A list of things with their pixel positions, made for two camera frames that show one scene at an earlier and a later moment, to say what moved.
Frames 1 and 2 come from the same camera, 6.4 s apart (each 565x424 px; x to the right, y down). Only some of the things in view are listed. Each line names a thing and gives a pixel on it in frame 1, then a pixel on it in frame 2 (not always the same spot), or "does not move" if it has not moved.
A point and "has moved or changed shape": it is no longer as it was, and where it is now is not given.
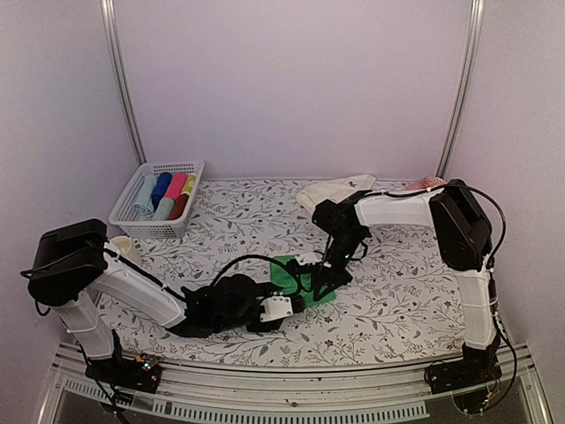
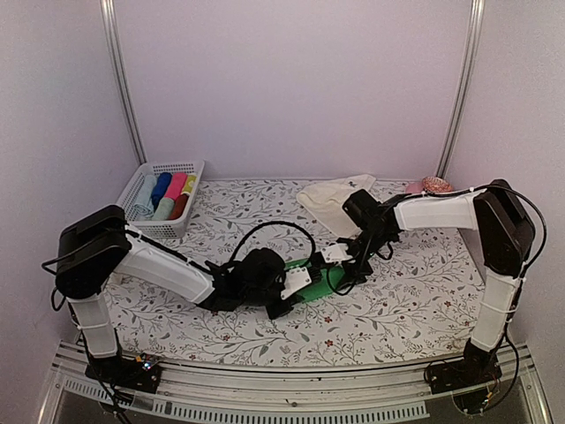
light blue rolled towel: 142,205 does not move
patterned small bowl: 429,182 does not move
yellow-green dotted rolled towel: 189,184 does not move
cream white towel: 335,190 does not move
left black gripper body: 264,329 → 275,313
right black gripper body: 343,275 → 356,272
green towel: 286,282 has moved or changed shape
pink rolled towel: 176,185 does not move
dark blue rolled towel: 162,181 does not move
